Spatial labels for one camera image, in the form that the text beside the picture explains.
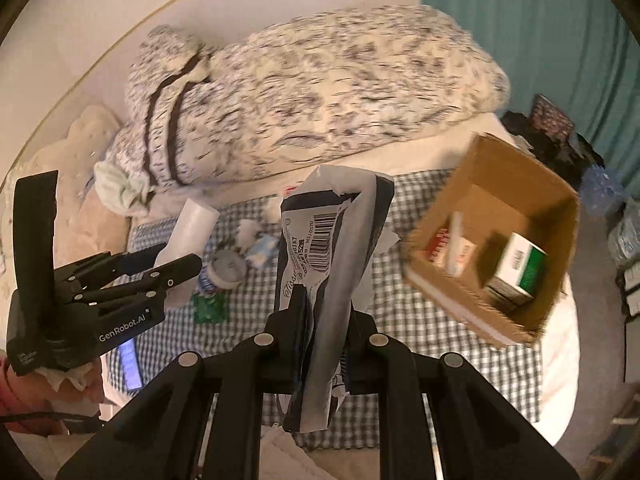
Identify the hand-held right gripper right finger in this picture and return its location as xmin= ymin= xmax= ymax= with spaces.
xmin=340 ymin=307 xmax=583 ymax=480

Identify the green foil packet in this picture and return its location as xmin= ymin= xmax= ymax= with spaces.
xmin=192 ymin=292 xmax=231 ymax=323

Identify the clear plastic bag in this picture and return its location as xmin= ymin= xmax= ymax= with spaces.
xmin=582 ymin=165 xmax=626 ymax=216

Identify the black cable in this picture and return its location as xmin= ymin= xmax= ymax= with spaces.
xmin=0 ymin=411 xmax=107 ymax=427

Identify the teal curtain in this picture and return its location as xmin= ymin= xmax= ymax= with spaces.
xmin=417 ymin=0 xmax=640 ymax=196

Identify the dark patterned bag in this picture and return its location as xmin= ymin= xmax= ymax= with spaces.
xmin=530 ymin=94 xmax=576 ymax=146

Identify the checked blanket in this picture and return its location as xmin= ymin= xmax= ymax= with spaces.
xmin=107 ymin=167 xmax=543 ymax=451

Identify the blue tissue pack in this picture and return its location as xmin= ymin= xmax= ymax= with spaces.
xmin=247 ymin=235 xmax=281 ymax=268

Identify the black clothes heap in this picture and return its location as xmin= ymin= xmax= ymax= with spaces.
xmin=500 ymin=110 xmax=606 ymax=196

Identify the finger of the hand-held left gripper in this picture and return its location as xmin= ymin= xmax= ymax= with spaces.
xmin=55 ymin=243 xmax=169 ymax=287
xmin=75 ymin=254 xmax=204 ymax=311

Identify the mint green cloth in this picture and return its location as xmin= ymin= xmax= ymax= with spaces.
xmin=94 ymin=160 xmax=151 ymax=218

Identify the cardboard box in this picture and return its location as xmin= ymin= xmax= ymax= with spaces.
xmin=402 ymin=132 xmax=581 ymax=348

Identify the brown white medicine box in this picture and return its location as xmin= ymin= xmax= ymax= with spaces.
xmin=425 ymin=212 xmax=478 ymax=277

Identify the green white medicine box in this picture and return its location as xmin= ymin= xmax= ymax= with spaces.
xmin=484 ymin=232 xmax=548 ymax=306

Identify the white cloth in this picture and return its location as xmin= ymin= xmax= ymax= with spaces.
xmin=260 ymin=427 xmax=321 ymax=480

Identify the white tape roll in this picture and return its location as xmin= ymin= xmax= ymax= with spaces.
xmin=210 ymin=250 xmax=248 ymax=290

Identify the white tissue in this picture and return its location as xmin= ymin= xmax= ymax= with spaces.
xmin=235 ymin=217 xmax=262 ymax=248
xmin=264 ymin=195 xmax=286 ymax=223

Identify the floral duvet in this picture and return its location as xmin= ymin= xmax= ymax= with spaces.
xmin=107 ymin=4 xmax=511 ymax=191

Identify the smartphone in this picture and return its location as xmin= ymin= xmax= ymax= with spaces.
xmin=120 ymin=337 xmax=146 ymax=392

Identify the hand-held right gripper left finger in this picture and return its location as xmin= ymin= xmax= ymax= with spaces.
xmin=55 ymin=284 xmax=309 ymax=480

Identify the person's left forearm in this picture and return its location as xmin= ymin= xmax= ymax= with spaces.
xmin=0 ymin=355 xmax=106 ymax=436

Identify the black white tissue package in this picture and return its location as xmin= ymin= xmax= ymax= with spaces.
xmin=275 ymin=165 xmax=401 ymax=433

